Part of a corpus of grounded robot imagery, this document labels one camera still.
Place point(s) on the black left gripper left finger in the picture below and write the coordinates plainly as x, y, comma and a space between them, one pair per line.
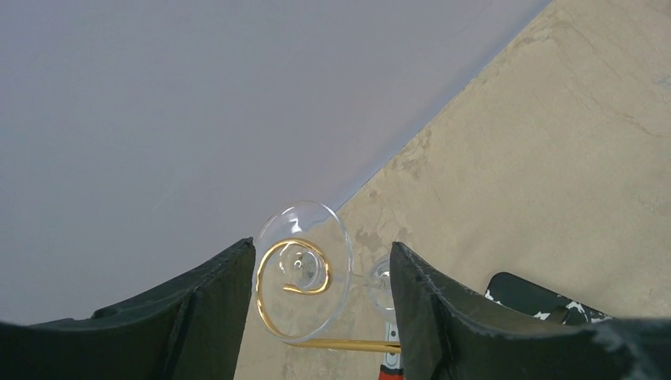
189, 327

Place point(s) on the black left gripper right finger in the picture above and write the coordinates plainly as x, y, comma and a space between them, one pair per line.
449, 331

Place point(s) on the clear champagne flute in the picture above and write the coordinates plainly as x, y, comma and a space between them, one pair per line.
318, 223

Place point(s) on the black marbled rack base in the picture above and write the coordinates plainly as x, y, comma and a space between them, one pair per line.
523, 296

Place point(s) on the gold wire wine glass rack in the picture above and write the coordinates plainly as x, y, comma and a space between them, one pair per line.
299, 291

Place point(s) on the red handled adjustable wrench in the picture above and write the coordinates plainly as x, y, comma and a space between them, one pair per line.
391, 367

